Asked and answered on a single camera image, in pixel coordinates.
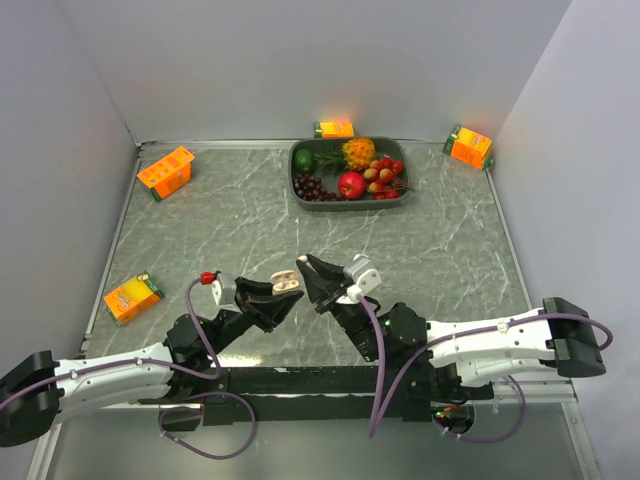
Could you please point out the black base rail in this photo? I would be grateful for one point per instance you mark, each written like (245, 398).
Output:
(321, 393)

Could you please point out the green lime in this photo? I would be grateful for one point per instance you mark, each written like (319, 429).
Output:
(304, 160)

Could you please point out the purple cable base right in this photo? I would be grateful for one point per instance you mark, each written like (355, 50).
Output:
(445, 430)

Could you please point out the pink earbuds charging case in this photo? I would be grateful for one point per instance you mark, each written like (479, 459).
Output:
(284, 281)

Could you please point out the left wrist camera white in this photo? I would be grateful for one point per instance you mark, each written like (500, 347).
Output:
(223, 287)

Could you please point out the red apple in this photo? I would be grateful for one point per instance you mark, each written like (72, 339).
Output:
(352, 185)

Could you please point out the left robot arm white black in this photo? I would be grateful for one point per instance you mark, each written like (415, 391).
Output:
(41, 391)

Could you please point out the orange juice box far left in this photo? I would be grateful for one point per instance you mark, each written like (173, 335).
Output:
(169, 174)

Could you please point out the dark grey fruit tray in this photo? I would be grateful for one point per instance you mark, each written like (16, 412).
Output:
(383, 146)

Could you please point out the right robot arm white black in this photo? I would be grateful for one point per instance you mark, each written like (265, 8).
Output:
(559, 335)

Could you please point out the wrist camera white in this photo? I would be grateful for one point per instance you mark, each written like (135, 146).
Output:
(364, 278)
(223, 287)

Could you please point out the dark purple grape bunch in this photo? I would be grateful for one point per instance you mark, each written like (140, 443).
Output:
(310, 188)

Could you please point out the orange juice box near left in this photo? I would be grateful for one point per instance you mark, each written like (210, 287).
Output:
(132, 298)

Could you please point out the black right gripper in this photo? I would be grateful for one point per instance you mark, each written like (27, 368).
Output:
(326, 280)

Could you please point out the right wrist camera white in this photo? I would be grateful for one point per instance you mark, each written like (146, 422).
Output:
(364, 278)

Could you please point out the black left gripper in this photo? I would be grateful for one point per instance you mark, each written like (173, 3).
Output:
(255, 299)

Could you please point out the orange juice box back centre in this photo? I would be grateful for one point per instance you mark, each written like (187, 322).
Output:
(334, 129)

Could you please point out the small pineapple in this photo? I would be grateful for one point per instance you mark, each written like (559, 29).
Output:
(354, 155)

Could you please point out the orange juice box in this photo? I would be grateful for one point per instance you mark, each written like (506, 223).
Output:
(334, 129)
(169, 174)
(132, 298)
(469, 147)

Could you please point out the orange juice box far right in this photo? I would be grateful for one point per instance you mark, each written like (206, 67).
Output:
(469, 147)

